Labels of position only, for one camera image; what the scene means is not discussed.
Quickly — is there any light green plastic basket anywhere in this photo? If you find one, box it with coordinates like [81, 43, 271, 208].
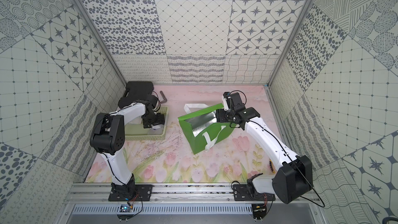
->
[125, 106, 169, 141]

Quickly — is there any black plastic tool case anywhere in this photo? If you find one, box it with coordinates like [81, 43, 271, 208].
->
[118, 81, 154, 109]

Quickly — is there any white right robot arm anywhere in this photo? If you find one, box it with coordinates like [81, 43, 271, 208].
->
[216, 107, 313, 204]

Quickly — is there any white ice pack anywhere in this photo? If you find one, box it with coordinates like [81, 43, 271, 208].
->
[150, 124, 164, 131]

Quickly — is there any aluminium mounting rail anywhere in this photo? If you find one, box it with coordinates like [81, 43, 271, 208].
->
[62, 183, 321, 215]

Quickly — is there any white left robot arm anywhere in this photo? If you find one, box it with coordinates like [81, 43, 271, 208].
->
[90, 101, 165, 199]

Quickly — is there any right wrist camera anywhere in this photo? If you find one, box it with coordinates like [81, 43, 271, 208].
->
[222, 90, 247, 112]

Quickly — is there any green insulated delivery bag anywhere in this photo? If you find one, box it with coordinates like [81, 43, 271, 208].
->
[178, 103, 235, 154]

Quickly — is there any grey L-shaped hex key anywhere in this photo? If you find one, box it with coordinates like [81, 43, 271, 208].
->
[160, 91, 167, 104]

